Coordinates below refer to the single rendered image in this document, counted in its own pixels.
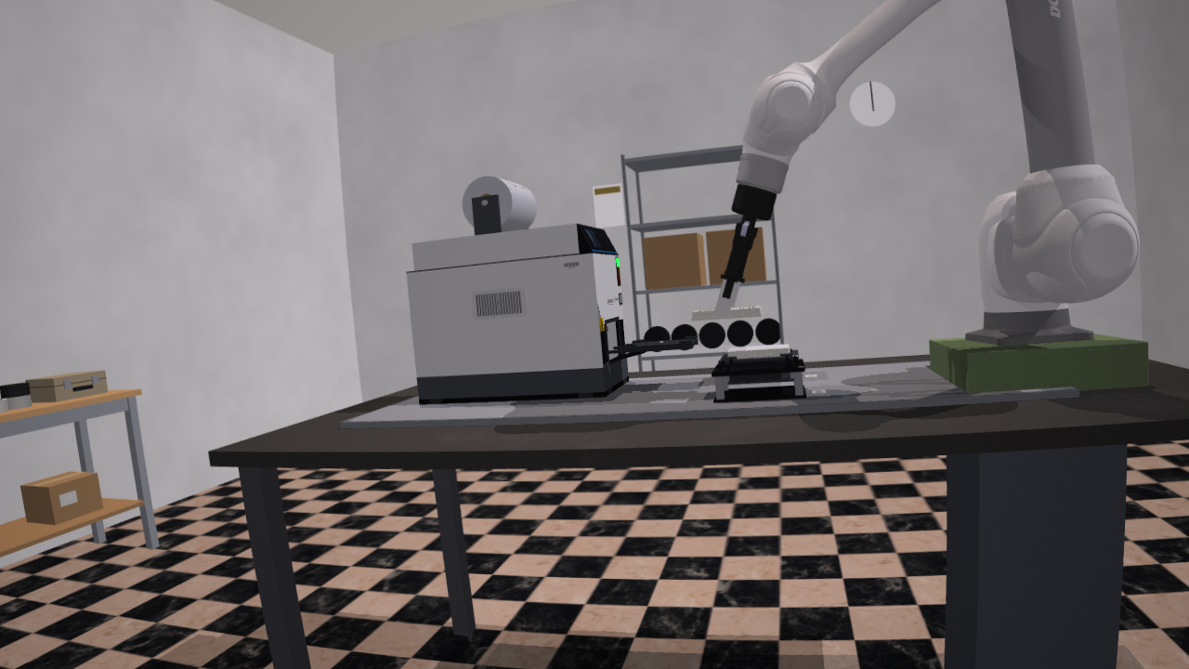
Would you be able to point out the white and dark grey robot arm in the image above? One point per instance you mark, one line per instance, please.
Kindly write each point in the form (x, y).
(1062, 242)

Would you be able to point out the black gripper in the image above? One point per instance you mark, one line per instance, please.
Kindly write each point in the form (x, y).
(752, 203)

